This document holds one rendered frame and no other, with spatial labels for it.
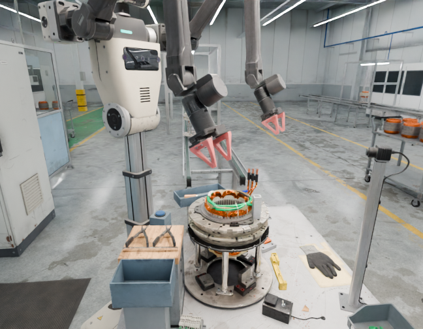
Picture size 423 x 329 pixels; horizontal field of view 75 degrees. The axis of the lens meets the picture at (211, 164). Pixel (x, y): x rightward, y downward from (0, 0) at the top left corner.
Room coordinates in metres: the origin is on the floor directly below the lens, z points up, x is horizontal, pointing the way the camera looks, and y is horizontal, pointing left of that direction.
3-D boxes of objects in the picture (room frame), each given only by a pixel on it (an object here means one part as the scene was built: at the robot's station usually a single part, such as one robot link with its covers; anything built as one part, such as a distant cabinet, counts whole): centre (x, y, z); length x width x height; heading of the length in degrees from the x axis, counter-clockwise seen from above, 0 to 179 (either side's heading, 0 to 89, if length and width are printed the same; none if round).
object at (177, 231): (0.82, 0.20, 1.05); 0.20 x 0.19 x 0.02; 1
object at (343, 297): (0.83, -0.54, 0.78); 0.09 x 0.09 x 0.01; 71
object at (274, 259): (1.01, -0.29, 0.80); 0.22 x 0.04 x 0.03; 179
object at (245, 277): (0.90, -0.14, 0.85); 0.06 x 0.04 x 0.05; 132
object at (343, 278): (1.08, -0.52, 0.78); 0.31 x 0.19 x 0.01; 6
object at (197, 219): (1.00, -0.07, 1.09); 0.32 x 0.32 x 0.01
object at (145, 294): (0.67, 0.20, 0.92); 0.17 x 0.11 x 0.28; 91
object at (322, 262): (1.08, -0.50, 0.79); 0.24 x 0.13 x 0.02; 6
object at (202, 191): (1.26, 0.05, 0.92); 0.25 x 0.11 x 0.28; 115
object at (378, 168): (0.83, -0.54, 1.07); 0.03 x 0.03 x 0.57; 71
